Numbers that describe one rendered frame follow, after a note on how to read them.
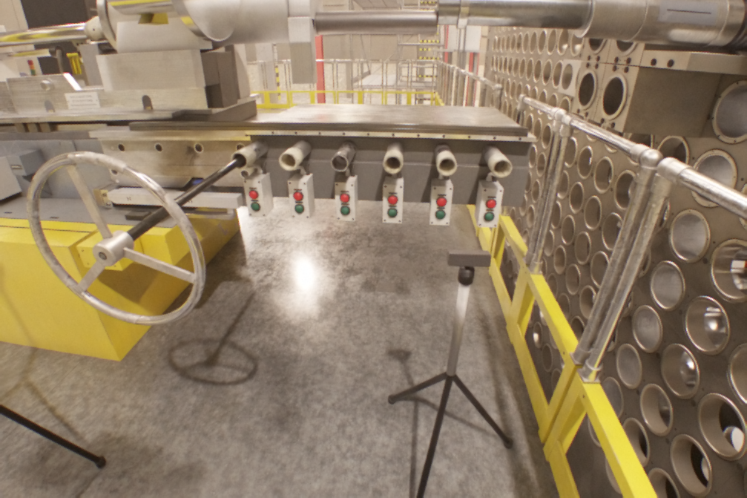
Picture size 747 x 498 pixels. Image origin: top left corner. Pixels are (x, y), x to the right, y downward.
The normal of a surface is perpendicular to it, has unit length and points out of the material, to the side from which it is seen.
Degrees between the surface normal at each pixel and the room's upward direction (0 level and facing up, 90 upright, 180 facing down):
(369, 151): 90
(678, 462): 37
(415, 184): 90
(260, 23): 115
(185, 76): 90
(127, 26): 68
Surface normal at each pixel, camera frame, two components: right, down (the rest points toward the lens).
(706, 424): -0.06, -0.45
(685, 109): -0.10, 0.43
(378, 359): 0.00, -0.90
